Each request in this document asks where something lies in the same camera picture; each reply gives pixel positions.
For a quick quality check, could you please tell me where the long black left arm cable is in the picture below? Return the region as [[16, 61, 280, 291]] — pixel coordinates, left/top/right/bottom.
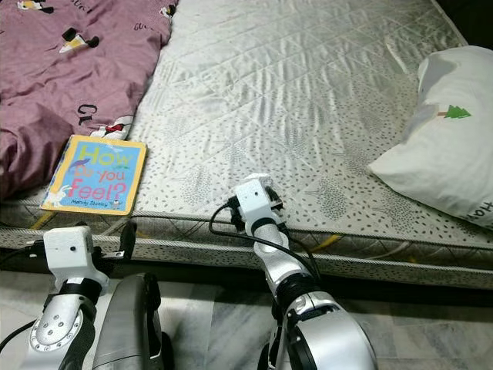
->
[[0, 245, 47, 267]]

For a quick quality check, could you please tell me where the purple cartoon print blanket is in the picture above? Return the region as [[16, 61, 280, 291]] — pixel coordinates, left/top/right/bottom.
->
[[0, 0, 179, 200]]

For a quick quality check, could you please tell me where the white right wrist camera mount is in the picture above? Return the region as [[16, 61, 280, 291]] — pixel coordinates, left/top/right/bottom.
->
[[235, 174, 282, 226]]

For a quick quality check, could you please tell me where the short black left arm cable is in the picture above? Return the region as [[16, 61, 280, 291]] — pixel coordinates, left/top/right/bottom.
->
[[0, 320, 39, 363]]

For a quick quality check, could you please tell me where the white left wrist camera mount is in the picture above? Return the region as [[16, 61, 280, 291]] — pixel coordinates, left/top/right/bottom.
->
[[42, 225, 110, 290]]

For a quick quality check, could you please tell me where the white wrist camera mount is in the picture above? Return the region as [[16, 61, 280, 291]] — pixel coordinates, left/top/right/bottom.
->
[[235, 174, 282, 226], [42, 225, 110, 290]]

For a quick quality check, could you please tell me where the blue yellow children's book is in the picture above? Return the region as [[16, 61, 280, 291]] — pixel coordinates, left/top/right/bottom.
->
[[40, 135, 147, 217]]

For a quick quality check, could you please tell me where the silver robot left leg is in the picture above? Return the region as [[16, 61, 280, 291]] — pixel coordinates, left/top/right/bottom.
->
[[91, 271, 174, 370]]

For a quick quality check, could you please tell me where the white quilted mattress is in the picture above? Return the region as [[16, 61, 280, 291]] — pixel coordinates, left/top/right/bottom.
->
[[0, 0, 493, 290]]

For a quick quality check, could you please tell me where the dark tufted bed headboard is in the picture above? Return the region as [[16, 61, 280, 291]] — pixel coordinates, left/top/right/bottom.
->
[[435, 0, 493, 49]]

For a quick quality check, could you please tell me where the white pillow with tree print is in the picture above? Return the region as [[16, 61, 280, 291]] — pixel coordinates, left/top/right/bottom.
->
[[367, 45, 493, 230]]

